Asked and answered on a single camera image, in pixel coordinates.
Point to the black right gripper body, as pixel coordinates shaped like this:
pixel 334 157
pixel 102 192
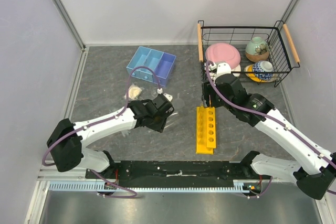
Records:
pixel 216 100

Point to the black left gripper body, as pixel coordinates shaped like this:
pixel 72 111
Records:
pixel 158 124

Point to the yellow test tube rack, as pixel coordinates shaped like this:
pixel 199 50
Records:
pixel 205 130

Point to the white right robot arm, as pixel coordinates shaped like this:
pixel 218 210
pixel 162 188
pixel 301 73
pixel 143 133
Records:
pixel 313 167

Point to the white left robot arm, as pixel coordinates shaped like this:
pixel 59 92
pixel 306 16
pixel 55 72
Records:
pixel 68 143

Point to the clear glass beaker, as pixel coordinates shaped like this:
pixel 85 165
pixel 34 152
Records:
pixel 156 92

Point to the bag of beige powder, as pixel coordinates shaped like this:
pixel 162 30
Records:
pixel 134 91

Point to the clear plastic dropper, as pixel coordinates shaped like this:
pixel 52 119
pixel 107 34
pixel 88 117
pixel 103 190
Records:
pixel 125 133

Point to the white plate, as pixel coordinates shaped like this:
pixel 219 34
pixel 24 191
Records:
pixel 236 71

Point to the pink plate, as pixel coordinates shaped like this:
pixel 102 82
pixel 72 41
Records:
pixel 223 52

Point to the blue three-compartment drawer box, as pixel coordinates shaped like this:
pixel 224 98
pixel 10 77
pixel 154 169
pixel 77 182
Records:
pixel 161 63

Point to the blue white patterned bowl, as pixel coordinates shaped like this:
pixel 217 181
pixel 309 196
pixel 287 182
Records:
pixel 263 69

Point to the green brown ceramic bowl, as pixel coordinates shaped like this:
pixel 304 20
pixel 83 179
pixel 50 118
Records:
pixel 257 50

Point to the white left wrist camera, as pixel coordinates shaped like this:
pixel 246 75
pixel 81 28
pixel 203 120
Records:
pixel 168 96

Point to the black wire basket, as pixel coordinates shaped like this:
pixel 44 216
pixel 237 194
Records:
pixel 282 51

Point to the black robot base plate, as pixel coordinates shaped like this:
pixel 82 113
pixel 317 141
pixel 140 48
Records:
pixel 182 173

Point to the white slotted cable duct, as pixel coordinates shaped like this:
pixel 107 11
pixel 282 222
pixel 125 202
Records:
pixel 102 187

